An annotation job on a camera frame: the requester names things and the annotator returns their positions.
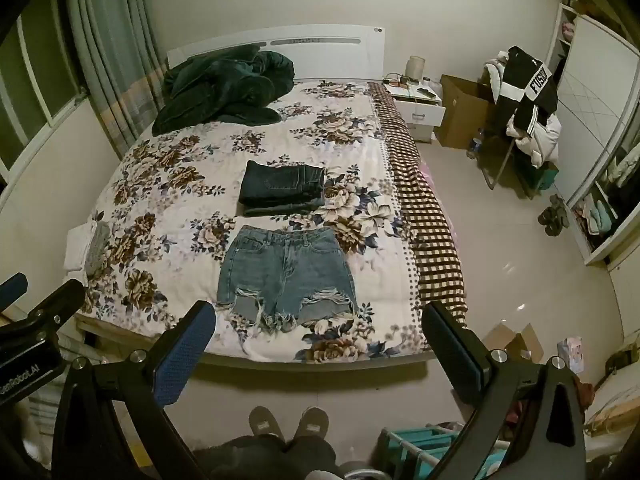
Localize white bed headboard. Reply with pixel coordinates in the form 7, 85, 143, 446
166, 25, 386, 83

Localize white wardrobe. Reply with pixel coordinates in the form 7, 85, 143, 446
542, 0, 640, 267

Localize white framed window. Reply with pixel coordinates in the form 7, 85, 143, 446
0, 0, 90, 181

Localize pink printed box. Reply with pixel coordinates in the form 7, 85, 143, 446
560, 336, 585, 375

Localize grey folded cloth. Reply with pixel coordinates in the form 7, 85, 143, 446
85, 221, 111, 279

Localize teal plastic rack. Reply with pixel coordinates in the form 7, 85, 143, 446
377, 422, 472, 480

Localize teal folded clothes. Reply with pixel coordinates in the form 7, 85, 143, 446
582, 200, 619, 237

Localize white garment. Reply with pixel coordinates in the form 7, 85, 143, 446
506, 114, 562, 167

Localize person's grey slipper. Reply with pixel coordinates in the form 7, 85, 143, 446
248, 406, 287, 444
292, 407, 330, 441

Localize white nightstand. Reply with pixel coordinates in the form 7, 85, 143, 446
382, 76, 447, 143

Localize person's left grey slipper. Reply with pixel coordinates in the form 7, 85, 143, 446
248, 406, 287, 444

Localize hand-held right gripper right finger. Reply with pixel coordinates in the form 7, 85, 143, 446
422, 301, 588, 480

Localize folded dark jeans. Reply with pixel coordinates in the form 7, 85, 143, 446
238, 161, 327, 218

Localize person's dark trouser legs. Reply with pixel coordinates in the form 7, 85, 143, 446
192, 432, 346, 480

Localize metal frame chair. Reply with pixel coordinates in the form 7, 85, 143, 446
477, 65, 543, 192

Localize person's right grey slipper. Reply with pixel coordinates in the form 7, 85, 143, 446
292, 407, 330, 441

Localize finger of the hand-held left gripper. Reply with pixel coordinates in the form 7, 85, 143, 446
22, 279, 87, 336
0, 273, 29, 312

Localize floral bedspread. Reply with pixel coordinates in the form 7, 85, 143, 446
75, 79, 436, 363

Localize light blue denim shorts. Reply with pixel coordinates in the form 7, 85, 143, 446
216, 225, 360, 333

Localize black and white jacket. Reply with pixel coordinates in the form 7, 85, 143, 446
492, 46, 560, 138

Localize brown checkered bedsheet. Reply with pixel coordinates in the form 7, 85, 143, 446
367, 81, 469, 317

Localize pale green curtain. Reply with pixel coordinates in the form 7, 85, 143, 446
65, 0, 168, 161

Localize white folded cloth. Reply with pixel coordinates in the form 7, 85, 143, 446
64, 222, 97, 273

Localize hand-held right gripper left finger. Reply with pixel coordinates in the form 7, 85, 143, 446
52, 301, 217, 480

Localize dark green blanket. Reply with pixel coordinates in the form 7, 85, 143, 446
151, 45, 296, 136

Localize brown cardboard box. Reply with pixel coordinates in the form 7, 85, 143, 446
434, 75, 497, 150

